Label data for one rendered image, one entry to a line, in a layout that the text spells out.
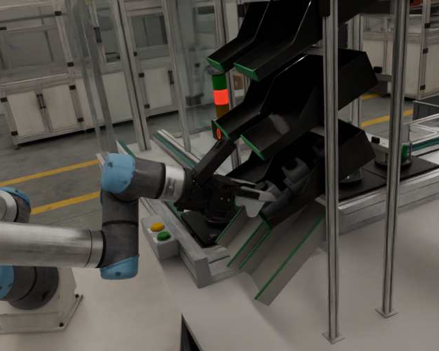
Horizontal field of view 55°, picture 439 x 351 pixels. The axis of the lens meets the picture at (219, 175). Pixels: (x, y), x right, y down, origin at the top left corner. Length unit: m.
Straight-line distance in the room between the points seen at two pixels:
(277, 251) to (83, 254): 0.49
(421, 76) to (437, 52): 0.38
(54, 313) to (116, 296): 0.19
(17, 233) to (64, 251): 0.09
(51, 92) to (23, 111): 0.45
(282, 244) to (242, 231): 0.17
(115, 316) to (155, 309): 0.12
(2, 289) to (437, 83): 6.08
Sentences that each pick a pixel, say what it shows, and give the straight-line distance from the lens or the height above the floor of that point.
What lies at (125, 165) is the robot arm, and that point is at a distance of 0.81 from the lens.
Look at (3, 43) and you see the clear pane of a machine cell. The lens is 6.38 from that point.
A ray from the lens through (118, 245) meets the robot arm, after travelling 0.87.
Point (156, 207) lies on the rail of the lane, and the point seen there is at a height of 0.96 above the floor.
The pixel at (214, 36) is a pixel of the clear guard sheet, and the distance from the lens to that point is 1.58.
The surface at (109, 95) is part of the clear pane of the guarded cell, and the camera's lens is 2.58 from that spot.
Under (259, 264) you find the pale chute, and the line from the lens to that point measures 1.13.
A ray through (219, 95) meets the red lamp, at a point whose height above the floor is 1.34.
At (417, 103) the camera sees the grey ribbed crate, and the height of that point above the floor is 0.84.
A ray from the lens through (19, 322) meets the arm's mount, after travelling 1.37.
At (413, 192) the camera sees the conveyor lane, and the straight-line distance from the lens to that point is 1.71.
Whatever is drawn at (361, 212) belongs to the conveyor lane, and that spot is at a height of 0.92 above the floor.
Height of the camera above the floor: 1.67
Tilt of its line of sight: 23 degrees down
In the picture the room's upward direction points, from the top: 7 degrees counter-clockwise
